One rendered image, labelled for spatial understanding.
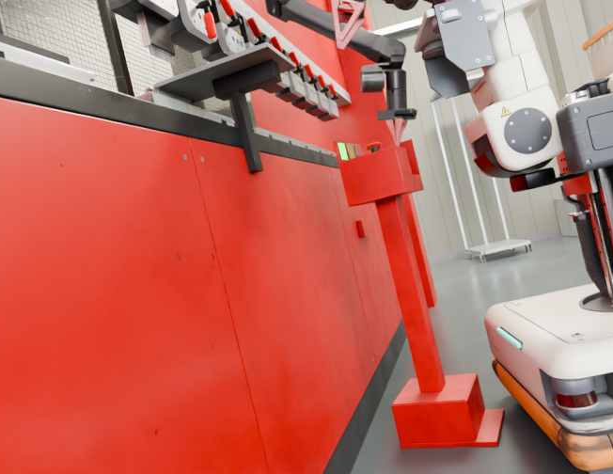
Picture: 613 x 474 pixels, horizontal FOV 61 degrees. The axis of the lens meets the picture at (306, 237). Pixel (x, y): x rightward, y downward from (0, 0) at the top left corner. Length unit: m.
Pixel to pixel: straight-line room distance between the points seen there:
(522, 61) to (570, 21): 4.70
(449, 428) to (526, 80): 0.86
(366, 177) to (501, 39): 0.45
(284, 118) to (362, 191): 2.12
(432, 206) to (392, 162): 4.23
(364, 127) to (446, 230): 2.51
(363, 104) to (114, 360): 2.82
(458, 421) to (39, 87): 1.18
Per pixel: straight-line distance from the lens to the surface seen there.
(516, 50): 1.36
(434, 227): 5.55
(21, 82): 0.67
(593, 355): 1.14
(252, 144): 1.14
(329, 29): 1.55
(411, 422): 1.47
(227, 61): 1.11
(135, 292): 0.71
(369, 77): 1.48
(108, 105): 0.77
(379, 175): 1.34
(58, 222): 0.63
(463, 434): 1.45
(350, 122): 3.31
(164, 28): 1.33
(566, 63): 5.87
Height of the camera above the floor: 0.62
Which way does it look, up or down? level
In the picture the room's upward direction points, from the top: 14 degrees counter-clockwise
